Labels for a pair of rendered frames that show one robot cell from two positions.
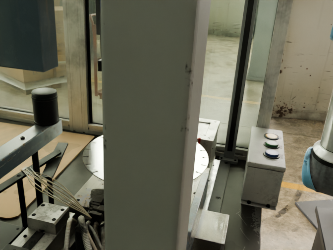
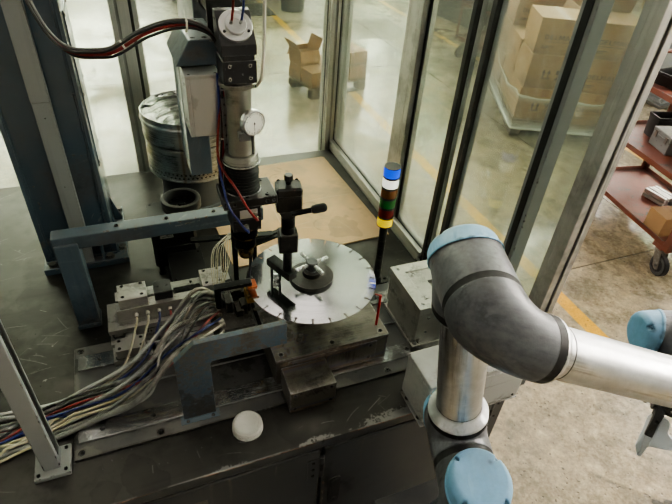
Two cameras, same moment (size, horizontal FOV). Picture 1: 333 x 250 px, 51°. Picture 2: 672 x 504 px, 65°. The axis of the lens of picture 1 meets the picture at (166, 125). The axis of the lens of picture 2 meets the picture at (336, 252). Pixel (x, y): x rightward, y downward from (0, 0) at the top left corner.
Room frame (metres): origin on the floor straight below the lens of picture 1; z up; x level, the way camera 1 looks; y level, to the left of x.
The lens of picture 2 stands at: (0.25, -0.79, 1.83)
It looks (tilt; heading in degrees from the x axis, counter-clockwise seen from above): 38 degrees down; 52
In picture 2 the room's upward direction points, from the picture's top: 5 degrees clockwise
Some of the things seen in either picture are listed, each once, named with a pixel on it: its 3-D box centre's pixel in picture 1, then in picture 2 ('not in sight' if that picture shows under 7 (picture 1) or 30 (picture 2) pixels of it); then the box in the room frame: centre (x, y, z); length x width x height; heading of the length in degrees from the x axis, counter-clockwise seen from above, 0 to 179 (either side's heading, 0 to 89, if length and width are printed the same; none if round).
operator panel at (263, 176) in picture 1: (262, 164); (464, 375); (1.03, -0.33, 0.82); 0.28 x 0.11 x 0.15; 166
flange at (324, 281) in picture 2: not in sight; (311, 273); (0.83, 0.05, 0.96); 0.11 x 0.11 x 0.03
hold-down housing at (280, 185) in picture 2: not in sight; (288, 214); (0.75, 0.04, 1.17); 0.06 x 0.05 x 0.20; 157
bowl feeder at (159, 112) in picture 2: not in sight; (192, 154); (0.83, 0.84, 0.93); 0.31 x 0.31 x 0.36
